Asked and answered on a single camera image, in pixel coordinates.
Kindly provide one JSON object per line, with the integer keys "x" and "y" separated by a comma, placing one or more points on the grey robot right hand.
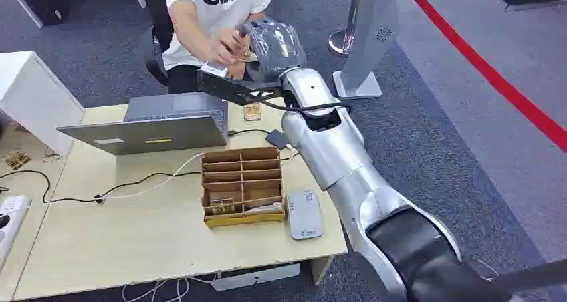
{"x": 279, "y": 47}

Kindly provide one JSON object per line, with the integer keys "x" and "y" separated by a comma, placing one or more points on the person's left hand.
{"x": 238, "y": 71}

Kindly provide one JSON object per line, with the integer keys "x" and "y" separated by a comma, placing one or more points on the person's right hand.
{"x": 227, "y": 47}

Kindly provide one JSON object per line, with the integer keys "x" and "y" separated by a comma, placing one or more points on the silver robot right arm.
{"x": 336, "y": 154}

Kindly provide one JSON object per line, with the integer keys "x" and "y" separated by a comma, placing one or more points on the person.
{"x": 212, "y": 8}

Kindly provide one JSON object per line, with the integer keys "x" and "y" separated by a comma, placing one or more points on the chrome stanchion base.
{"x": 340, "y": 42}

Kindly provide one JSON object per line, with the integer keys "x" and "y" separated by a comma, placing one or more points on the black office chair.
{"x": 153, "y": 39}

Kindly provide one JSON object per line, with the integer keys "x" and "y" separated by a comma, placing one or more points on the black adapter block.
{"x": 277, "y": 139}

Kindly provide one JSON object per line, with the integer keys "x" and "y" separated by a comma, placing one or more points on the silver kiosk stand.
{"x": 368, "y": 39}

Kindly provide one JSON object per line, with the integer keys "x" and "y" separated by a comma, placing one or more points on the grey laptop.
{"x": 150, "y": 129}

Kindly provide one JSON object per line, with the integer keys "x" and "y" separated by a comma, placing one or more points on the wooden compartment box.
{"x": 242, "y": 187}

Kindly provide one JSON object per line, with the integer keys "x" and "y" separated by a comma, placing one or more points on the printed cards stack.
{"x": 221, "y": 208}

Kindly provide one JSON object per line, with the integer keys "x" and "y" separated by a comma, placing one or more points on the white power bank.
{"x": 304, "y": 214}

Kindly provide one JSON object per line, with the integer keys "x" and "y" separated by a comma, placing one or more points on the white cabinet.
{"x": 33, "y": 98}

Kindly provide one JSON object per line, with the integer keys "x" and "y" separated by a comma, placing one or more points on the white power strip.
{"x": 9, "y": 222}

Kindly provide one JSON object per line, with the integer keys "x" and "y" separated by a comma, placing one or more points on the grey metal desk bracket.
{"x": 256, "y": 277}

